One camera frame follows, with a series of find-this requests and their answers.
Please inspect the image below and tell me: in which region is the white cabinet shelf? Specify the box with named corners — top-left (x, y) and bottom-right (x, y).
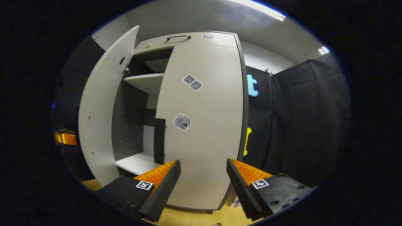
top-left (123, 73), bottom-right (165, 94)

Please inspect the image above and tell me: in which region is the white cabinet drawer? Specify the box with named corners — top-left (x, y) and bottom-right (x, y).
top-left (133, 31), bottom-right (239, 56)

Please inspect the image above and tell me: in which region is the black backdrop cloth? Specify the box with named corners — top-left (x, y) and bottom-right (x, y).
top-left (242, 52), bottom-right (350, 189)
top-left (52, 36), bottom-right (106, 181)

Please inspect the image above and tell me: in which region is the white cabinet door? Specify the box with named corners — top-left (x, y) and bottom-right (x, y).
top-left (155, 44), bottom-right (245, 210)
top-left (79, 26), bottom-right (140, 187)

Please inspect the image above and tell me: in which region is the long ceiling light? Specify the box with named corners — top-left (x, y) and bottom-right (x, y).
top-left (226, 0), bottom-right (286, 22)

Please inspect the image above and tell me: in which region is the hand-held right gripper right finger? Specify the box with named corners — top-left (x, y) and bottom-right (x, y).
top-left (226, 158), bottom-right (314, 221)

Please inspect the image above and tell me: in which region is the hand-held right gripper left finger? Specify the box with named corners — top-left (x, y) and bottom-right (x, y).
top-left (96, 160), bottom-right (182, 223)

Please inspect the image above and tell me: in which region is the white spine book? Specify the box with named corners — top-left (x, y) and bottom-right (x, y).
top-left (230, 188), bottom-right (243, 208)

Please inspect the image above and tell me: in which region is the white and grey cabinet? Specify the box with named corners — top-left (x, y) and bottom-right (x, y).
top-left (111, 30), bottom-right (249, 214)

